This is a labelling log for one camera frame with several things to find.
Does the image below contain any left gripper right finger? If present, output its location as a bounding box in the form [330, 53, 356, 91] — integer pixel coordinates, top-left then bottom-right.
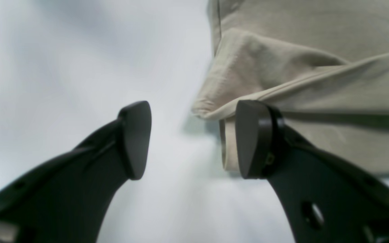
[235, 100, 389, 243]

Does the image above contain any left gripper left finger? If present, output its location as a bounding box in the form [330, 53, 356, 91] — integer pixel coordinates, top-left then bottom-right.
[0, 101, 152, 243]

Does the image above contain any beige khaki T-shirt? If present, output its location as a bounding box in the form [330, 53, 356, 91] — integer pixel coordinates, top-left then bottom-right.
[192, 0, 389, 176]

